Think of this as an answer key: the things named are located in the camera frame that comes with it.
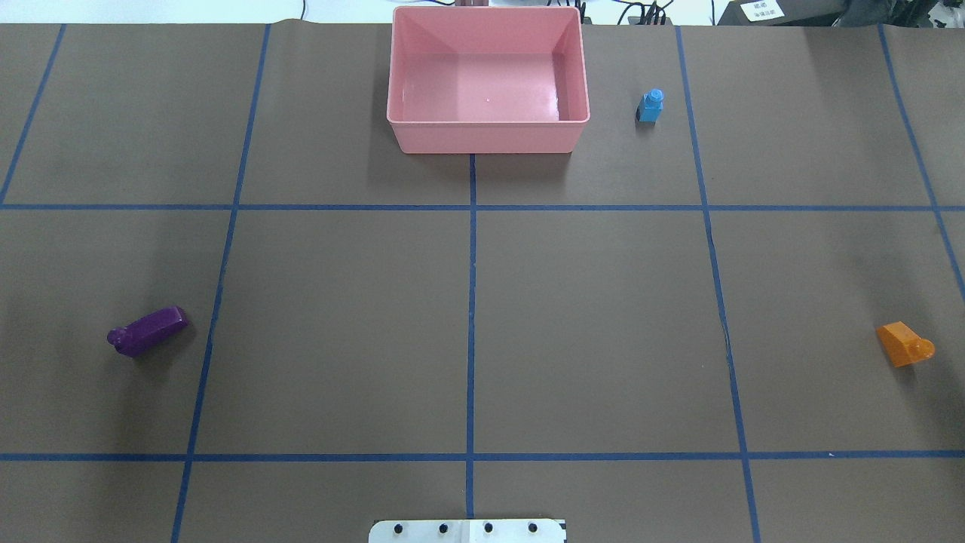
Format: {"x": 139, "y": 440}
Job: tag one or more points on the purple block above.
{"x": 140, "y": 336}

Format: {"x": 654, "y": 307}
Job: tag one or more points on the pink plastic box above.
{"x": 487, "y": 80}

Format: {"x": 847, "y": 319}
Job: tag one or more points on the orange block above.
{"x": 903, "y": 346}

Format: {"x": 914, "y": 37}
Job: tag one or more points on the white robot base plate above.
{"x": 470, "y": 530}

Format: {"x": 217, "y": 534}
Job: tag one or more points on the small blue block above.
{"x": 650, "y": 107}

